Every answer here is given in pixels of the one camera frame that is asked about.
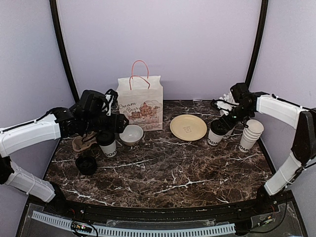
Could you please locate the brown cardboard cup carrier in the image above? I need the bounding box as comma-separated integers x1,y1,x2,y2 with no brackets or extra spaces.
72,132,97,153

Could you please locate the black table front rail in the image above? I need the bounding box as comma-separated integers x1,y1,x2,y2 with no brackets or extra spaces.
28,191,294,230

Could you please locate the white ceramic bowl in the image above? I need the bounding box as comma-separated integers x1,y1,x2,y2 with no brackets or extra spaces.
119,124,144,146

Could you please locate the beige round plate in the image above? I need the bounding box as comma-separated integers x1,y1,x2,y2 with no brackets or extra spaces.
170,115,207,141

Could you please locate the cream bear paper bag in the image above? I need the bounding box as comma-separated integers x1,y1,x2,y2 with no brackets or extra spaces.
117,69,163,131

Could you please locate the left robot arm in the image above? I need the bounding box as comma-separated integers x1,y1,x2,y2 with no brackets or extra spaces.
0,89,129,215

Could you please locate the white wrapped straws bundle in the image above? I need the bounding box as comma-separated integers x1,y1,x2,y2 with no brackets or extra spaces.
219,92,235,103

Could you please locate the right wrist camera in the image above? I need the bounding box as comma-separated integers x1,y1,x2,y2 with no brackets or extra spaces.
211,99,234,116

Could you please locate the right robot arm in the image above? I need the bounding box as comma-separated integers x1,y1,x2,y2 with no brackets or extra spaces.
210,82,316,196

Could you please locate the grey slotted cable duct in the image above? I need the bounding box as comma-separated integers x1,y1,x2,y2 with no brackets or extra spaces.
31,211,236,237

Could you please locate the stack of black lids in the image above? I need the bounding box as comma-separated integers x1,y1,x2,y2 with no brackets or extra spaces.
75,156,97,175

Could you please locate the black coffee cup lid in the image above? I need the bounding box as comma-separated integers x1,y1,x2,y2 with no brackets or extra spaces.
96,131,116,146

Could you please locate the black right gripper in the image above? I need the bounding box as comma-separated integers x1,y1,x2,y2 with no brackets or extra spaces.
215,104,253,133

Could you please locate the white paper cup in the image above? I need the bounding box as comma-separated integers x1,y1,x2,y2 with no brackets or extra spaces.
99,141,117,158
207,131,224,146

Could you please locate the stack of white paper cups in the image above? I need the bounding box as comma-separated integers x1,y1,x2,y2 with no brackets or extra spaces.
239,119,264,153

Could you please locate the paper cup holding straws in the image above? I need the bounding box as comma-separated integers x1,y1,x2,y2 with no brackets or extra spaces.
223,128,234,139

